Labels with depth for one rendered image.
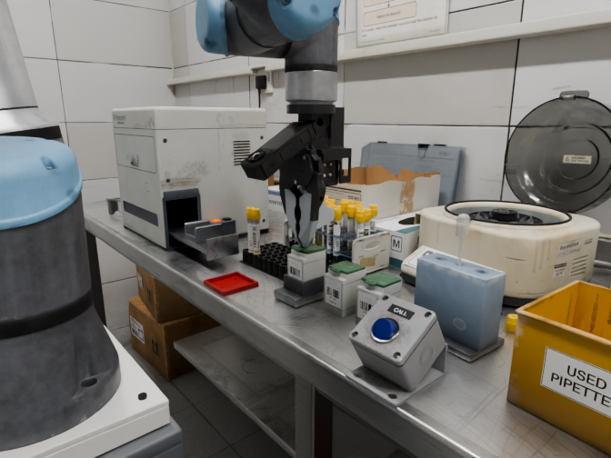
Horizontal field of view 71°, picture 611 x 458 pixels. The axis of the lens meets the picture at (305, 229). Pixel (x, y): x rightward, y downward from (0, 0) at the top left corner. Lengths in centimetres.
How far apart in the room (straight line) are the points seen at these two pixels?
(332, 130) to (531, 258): 34
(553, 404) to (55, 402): 43
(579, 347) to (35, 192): 46
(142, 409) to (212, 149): 66
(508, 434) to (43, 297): 41
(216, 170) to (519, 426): 76
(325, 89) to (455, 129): 58
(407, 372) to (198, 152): 68
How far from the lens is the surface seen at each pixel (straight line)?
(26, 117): 53
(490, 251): 71
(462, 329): 57
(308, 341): 57
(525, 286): 71
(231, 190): 102
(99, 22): 232
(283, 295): 67
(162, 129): 94
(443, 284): 57
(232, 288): 72
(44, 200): 39
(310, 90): 61
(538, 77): 107
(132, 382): 48
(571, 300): 57
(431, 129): 118
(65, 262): 41
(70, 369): 43
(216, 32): 57
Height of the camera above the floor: 115
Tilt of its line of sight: 14 degrees down
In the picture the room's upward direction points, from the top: straight up
